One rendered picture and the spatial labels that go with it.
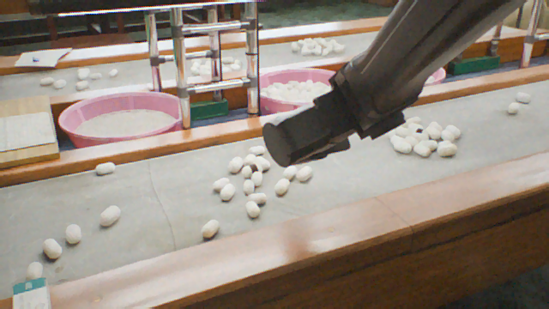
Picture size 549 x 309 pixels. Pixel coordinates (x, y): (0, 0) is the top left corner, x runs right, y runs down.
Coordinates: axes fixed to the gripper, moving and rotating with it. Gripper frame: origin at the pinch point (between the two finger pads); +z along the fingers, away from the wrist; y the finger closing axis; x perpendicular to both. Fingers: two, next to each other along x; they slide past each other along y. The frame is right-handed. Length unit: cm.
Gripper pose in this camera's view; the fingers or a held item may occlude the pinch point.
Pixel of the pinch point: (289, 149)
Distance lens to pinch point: 76.3
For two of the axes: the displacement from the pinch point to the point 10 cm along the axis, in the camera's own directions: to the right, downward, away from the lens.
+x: 2.7, 9.5, -1.6
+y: -9.0, 1.9, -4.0
